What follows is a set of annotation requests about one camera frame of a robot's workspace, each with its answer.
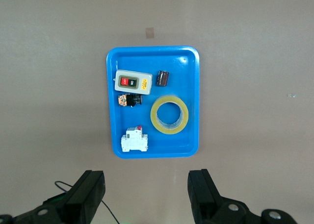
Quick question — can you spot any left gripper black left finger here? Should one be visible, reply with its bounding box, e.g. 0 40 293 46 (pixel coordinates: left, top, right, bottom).
0 170 106 224

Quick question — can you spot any yellow clear tape roll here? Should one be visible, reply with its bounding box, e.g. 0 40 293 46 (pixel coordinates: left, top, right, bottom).
150 95 189 135

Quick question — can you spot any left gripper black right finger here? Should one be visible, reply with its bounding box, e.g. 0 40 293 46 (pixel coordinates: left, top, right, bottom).
187 169 298 224

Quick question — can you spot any grey on-off switch box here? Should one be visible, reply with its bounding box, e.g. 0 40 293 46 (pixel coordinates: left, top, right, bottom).
114 69 153 95

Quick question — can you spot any small black cube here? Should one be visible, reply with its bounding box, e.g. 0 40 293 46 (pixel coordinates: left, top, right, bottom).
157 70 170 87

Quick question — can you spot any blue plastic tray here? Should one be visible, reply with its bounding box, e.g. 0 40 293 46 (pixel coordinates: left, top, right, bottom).
105 46 201 159

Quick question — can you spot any white circuit breaker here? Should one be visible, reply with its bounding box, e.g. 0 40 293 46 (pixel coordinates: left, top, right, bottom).
120 125 149 153

